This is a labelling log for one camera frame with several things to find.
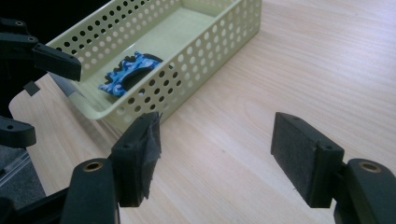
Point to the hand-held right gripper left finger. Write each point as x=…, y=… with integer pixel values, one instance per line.
x=137, y=161

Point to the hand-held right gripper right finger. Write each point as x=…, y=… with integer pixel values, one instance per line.
x=308, y=161

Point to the blue camouflage fingerless glove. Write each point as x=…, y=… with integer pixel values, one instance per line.
x=130, y=73

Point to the pale yellow perforated plastic basket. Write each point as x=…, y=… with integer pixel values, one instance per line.
x=193, y=46

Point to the grey tape piece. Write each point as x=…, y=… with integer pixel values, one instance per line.
x=31, y=88

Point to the aluminium floor rail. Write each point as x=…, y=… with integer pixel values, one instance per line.
x=14, y=169

